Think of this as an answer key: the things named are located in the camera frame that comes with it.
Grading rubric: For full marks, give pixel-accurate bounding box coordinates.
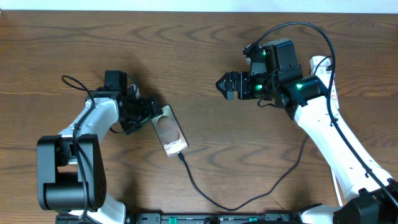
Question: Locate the left camera black cable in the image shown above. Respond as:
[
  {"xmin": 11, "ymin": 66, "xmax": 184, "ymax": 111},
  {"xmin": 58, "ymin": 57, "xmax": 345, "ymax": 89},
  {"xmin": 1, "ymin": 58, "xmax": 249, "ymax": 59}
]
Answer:
[{"xmin": 61, "ymin": 74, "xmax": 125, "ymax": 224}]

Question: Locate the black USB plug in strip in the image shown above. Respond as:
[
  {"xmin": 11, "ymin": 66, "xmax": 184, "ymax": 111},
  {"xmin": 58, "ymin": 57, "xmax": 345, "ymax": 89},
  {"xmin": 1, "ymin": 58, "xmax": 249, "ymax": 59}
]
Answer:
[{"xmin": 326, "ymin": 64, "xmax": 333, "ymax": 71}]

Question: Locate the black USB charging cable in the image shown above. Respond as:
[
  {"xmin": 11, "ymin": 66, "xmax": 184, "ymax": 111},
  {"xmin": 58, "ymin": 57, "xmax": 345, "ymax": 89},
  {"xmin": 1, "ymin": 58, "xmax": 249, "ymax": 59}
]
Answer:
[{"xmin": 177, "ymin": 56, "xmax": 335, "ymax": 212}]

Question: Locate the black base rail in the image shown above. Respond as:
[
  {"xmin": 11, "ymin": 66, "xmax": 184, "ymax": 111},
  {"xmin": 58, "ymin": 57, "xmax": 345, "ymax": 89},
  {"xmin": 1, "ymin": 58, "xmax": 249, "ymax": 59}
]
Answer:
[{"xmin": 55, "ymin": 212, "xmax": 302, "ymax": 224}]

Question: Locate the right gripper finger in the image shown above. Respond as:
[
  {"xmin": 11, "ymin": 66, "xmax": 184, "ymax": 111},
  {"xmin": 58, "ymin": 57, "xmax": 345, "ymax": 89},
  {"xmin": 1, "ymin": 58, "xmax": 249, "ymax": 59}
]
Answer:
[
  {"xmin": 216, "ymin": 72, "xmax": 236, "ymax": 86},
  {"xmin": 216, "ymin": 81, "xmax": 235, "ymax": 100}
]

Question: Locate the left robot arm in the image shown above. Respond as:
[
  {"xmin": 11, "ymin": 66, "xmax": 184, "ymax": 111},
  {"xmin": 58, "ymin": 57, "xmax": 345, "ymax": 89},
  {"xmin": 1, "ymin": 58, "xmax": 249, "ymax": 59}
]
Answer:
[{"xmin": 37, "ymin": 89, "xmax": 161, "ymax": 223}]

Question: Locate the white power strip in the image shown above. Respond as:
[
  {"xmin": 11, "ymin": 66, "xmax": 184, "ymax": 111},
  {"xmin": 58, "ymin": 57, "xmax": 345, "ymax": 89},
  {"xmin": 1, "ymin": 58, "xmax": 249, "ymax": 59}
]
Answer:
[{"xmin": 310, "ymin": 55, "xmax": 340, "ymax": 109}]

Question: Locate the white power strip cord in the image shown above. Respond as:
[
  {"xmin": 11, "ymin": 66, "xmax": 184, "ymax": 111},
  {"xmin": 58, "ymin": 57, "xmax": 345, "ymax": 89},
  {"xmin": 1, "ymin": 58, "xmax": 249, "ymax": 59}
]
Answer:
[{"xmin": 330, "ymin": 169, "xmax": 344, "ymax": 207}]

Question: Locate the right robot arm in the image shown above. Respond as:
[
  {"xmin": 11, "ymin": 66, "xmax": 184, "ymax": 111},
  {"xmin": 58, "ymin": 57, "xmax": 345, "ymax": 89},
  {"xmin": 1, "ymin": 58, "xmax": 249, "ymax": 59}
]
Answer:
[{"xmin": 216, "ymin": 39, "xmax": 397, "ymax": 223}]

